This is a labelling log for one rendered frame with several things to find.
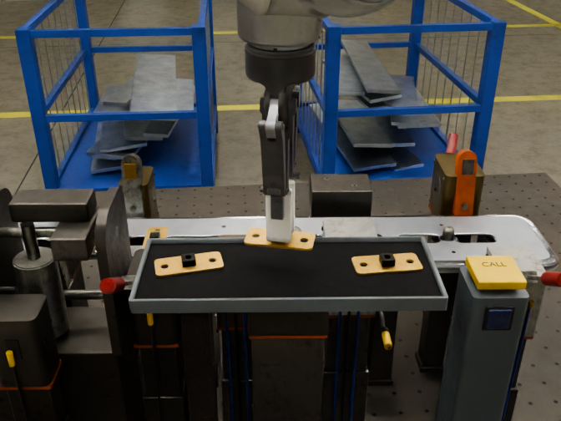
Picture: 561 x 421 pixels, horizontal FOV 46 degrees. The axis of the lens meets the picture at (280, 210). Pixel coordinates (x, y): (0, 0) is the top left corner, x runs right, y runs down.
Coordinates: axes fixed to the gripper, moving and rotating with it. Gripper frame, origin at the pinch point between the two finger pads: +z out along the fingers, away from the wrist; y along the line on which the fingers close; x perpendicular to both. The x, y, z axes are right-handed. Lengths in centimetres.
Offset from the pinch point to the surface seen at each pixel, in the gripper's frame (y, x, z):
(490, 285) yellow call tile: 0.8, -25.7, 8.3
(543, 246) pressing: 37, -41, 24
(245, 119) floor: 343, 84, 124
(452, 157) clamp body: 60, -25, 18
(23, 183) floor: 227, 184, 124
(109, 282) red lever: -6.8, 19.9, 8.2
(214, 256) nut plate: 0.3, 8.5, 7.6
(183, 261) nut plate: -2.9, 11.7, 6.7
